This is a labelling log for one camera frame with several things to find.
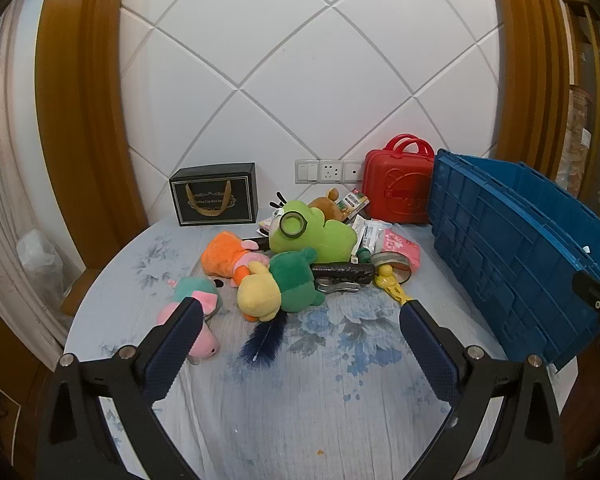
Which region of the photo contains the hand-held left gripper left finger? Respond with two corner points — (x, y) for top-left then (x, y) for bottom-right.
(36, 297), (204, 480)

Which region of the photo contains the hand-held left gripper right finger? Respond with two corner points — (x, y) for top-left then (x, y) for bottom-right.
(399, 299), (566, 480)

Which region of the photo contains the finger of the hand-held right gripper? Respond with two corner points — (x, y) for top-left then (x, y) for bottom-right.
(571, 270), (600, 352)

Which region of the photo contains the teal pig plush toy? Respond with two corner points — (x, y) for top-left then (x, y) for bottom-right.
(156, 276), (223, 362)

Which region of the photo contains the blue plastic crate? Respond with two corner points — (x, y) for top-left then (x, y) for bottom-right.
(426, 148), (600, 372)

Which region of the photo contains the grey tape roll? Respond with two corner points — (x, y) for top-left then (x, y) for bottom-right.
(371, 251), (413, 285)

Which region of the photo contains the metal clip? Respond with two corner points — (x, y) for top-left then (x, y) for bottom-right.
(314, 280), (360, 295)

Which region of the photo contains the green yellow plush toy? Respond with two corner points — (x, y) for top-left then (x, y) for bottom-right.
(236, 247), (326, 323)

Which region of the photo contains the green goggle plush toy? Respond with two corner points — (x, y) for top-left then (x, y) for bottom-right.
(269, 191), (359, 261)

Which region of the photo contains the brown bear plush toy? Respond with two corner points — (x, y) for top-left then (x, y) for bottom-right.
(307, 188), (353, 223)

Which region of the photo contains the yellow plastic toy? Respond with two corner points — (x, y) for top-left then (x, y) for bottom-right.
(374, 266), (412, 306)

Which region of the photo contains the dark blue feather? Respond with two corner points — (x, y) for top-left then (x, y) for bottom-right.
(237, 312), (290, 368)

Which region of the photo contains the orange pig plush toy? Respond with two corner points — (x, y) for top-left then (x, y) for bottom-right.
(201, 231), (271, 288)

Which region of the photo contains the pink packet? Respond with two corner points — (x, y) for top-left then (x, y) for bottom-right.
(380, 230), (421, 273)

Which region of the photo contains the black cylinder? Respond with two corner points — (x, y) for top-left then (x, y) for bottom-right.
(310, 261), (376, 285)

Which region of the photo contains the clear plastic bag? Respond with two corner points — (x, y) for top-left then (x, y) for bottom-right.
(17, 230), (66, 306)

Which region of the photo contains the red small suitcase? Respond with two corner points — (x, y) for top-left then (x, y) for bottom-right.
(362, 133), (436, 225)

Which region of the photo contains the small green printed box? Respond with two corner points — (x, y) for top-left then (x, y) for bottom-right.
(339, 191), (370, 221)

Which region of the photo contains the black gift box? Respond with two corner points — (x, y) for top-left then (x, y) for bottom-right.
(169, 162), (258, 227)

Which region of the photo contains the wooden slat partition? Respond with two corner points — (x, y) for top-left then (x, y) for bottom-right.
(560, 0), (600, 211)

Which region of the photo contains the white curtain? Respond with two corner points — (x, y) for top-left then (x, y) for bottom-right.
(0, 10), (76, 346)

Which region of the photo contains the wooden frame post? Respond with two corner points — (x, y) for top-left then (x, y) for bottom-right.
(490, 0), (572, 171)
(35, 0), (151, 271)

